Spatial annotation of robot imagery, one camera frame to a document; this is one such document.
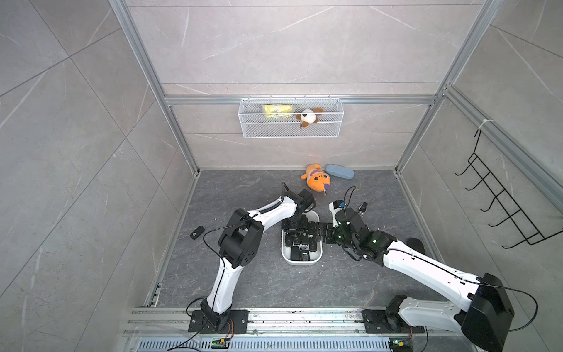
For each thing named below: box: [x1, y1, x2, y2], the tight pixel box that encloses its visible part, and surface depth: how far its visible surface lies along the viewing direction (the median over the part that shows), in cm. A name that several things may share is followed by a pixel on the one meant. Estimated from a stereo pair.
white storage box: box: [280, 209, 324, 266], surface depth 90 cm
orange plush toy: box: [299, 163, 331, 193], surface depth 109 cm
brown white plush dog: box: [295, 107, 325, 128], surface depth 87 cm
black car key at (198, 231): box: [189, 225, 205, 240], surface depth 97 cm
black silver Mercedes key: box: [358, 201, 369, 218], surface depth 105 cm
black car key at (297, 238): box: [293, 232, 301, 245], surface depth 93 cm
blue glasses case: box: [324, 163, 355, 180], surface depth 117 cm
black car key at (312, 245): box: [309, 239, 317, 252], surface depth 92 cm
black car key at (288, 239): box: [285, 231, 293, 247], surface depth 94 cm
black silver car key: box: [299, 245, 311, 262], surface depth 90 cm
